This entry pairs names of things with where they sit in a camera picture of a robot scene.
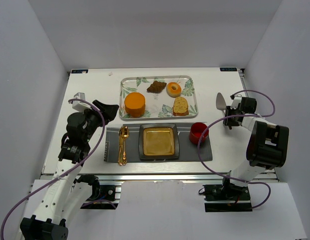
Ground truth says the silver cake server wooden handle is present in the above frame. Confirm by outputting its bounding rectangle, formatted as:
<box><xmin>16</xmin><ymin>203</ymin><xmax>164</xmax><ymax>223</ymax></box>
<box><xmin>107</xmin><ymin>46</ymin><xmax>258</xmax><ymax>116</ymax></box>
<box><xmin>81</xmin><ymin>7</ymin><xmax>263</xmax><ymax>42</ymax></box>
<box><xmin>215</xmin><ymin>92</ymin><xmax>229</xmax><ymax>117</ymax></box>

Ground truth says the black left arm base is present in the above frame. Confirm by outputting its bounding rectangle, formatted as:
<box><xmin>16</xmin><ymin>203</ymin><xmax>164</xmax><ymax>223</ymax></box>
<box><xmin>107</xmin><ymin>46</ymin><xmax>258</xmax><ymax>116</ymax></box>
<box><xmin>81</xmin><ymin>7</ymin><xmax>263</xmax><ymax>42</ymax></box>
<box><xmin>74</xmin><ymin>174</ymin><xmax>119</xmax><ymax>210</ymax></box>

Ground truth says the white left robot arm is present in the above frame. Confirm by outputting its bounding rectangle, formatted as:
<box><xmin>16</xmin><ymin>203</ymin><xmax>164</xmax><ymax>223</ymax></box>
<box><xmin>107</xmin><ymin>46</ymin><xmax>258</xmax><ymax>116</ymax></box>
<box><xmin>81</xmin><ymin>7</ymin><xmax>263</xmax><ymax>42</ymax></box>
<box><xmin>20</xmin><ymin>98</ymin><xmax>119</xmax><ymax>240</ymax></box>

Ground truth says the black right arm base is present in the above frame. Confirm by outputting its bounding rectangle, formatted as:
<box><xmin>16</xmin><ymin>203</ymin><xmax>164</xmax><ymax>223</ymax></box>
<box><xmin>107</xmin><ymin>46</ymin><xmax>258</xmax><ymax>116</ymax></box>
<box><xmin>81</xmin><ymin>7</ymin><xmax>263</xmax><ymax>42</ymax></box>
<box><xmin>198</xmin><ymin>184</ymin><xmax>252</xmax><ymax>213</ymax></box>

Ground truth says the brown chocolate bread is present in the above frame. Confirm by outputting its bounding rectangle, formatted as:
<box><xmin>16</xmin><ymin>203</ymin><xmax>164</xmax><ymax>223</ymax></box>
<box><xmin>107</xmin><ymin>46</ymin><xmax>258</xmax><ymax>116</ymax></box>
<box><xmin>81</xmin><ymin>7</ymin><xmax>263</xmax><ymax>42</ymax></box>
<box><xmin>147</xmin><ymin>80</ymin><xmax>167</xmax><ymax>94</ymax></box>

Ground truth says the round orange cake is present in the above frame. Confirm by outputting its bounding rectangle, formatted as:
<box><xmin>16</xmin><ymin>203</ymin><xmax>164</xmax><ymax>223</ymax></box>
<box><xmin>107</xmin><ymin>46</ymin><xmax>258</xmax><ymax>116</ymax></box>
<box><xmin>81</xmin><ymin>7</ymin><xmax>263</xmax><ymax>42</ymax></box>
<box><xmin>124</xmin><ymin>92</ymin><xmax>146</xmax><ymax>118</ymax></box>

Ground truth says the leaf-patterned serving tray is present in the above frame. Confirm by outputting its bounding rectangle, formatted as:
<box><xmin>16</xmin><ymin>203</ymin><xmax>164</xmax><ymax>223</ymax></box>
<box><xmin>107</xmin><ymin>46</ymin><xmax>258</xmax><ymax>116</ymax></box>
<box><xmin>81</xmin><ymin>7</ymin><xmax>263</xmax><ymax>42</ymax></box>
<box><xmin>119</xmin><ymin>75</ymin><xmax>198</xmax><ymax>121</ymax></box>

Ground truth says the gold fork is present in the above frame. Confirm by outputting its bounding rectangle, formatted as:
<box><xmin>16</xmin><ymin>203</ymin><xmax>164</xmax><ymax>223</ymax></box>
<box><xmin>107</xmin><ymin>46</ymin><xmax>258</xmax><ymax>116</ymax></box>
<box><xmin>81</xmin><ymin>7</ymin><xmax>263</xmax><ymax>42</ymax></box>
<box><xmin>118</xmin><ymin>126</ymin><xmax>124</xmax><ymax>166</ymax></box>

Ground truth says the blue table label right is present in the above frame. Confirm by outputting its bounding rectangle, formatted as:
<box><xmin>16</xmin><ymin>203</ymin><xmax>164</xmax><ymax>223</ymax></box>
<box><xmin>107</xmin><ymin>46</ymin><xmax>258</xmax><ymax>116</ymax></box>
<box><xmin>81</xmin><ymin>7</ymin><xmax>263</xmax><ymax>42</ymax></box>
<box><xmin>219</xmin><ymin>67</ymin><xmax>238</xmax><ymax>72</ymax></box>

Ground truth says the blue table label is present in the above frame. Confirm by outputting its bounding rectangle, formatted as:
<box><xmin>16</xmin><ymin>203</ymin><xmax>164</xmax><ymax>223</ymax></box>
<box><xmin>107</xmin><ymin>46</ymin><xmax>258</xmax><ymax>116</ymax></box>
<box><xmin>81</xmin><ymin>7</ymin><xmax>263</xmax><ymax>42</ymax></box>
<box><xmin>219</xmin><ymin>67</ymin><xmax>238</xmax><ymax>72</ymax></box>
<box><xmin>71</xmin><ymin>69</ymin><xmax>88</xmax><ymax>74</ymax></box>

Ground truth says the blue table label left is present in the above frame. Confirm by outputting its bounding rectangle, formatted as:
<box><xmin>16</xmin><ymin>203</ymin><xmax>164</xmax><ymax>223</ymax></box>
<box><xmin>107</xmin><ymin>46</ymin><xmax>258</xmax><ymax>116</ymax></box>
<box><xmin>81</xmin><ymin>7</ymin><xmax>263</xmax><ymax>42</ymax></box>
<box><xmin>71</xmin><ymin>69</ymin><xmax>88</xmax><ymax>74</ymax></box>

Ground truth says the red cup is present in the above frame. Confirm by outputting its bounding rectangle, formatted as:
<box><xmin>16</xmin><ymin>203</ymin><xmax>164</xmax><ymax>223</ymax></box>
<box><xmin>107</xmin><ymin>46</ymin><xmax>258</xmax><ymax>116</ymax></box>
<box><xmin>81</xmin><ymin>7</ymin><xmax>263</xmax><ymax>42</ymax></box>
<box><xmin>189</xmin><ymin>122</ymin><xmax>207</xmax><ymax>145</ymax></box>

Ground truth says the black square plate gold centre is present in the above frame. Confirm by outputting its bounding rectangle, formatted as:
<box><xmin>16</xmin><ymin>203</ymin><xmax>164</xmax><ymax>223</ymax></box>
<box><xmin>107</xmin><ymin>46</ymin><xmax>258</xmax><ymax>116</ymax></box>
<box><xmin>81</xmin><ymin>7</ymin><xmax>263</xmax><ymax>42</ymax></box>
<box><xmin>139</xmin><ymin>123</ymin><xmax>180</xmax><ymax>161</ymax></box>

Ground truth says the yellow loaf cake slice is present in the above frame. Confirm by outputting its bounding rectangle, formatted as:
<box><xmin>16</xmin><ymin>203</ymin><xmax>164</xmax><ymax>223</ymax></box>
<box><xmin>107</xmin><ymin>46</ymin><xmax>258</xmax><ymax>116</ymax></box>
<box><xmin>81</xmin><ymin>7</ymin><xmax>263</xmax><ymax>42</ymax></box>
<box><xmin>173</xmin><ymin>96</ymin><xmax>189</xmax><ymax>116</ymax></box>

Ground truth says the glazed donut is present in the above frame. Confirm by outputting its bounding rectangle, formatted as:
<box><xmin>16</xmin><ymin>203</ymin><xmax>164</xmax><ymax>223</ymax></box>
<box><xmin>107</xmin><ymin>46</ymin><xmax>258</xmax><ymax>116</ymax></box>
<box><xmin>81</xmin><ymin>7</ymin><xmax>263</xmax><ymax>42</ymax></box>
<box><xmin>166</xmin><ymin>82</ymin><xmax>182</xmax><ymax>98</ymax></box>

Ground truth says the grey striped placemat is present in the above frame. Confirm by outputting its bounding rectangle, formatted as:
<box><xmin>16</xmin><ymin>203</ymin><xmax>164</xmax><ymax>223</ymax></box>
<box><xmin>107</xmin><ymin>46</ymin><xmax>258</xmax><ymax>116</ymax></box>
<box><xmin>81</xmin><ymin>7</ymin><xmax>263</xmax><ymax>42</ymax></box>
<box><xmin>103</xmin><ymin>122</ymin><xmax>213</xmax><ymax>163</ymax></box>

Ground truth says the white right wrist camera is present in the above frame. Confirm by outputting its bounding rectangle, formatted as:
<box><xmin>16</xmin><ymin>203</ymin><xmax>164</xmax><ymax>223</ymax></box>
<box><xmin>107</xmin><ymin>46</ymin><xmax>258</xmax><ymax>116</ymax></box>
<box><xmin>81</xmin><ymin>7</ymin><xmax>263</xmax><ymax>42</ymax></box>
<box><xmin>230</xmin><ymin>94</ymin><xmax>242</xmax><ymax>109</ymax></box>

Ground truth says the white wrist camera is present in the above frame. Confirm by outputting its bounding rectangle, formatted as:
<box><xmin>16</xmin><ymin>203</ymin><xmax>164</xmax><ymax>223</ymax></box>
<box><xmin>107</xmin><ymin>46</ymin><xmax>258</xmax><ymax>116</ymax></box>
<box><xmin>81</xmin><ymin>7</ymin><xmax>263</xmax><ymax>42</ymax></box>
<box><xmin>230</xmin><ymin>94</ymin><xmax>242</xmax><ymax>109</ymax></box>
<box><xmin>69</xmin><ymin>92</ymin><xmax>90</xmax><ymax>113</ymax></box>

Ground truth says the aluminium table frame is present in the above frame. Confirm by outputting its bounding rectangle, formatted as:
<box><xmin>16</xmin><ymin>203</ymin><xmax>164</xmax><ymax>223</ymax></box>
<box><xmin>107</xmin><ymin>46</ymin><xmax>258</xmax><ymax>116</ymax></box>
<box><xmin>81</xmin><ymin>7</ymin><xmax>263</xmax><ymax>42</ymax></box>
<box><xmin>32</xmin><ymin>68</ymin><xmax>280</xmax><ymax>208</ymax></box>

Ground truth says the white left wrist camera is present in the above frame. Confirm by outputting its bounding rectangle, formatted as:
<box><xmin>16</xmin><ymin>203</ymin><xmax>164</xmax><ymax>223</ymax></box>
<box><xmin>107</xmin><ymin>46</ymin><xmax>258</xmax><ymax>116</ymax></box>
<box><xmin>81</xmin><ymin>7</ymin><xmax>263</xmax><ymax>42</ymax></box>
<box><xmin>69</xmin><ymin>92</ymin><xmax>90</xmax><ymax>113</ymax></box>

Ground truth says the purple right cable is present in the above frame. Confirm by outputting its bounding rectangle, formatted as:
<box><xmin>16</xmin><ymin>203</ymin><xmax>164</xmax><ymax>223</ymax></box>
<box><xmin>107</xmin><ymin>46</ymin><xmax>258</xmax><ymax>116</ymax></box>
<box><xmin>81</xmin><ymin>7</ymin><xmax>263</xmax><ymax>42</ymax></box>
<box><xmin>197</xmin><ymin>89</ymin><xmax>275</xmax><ymax>210</ymax></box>

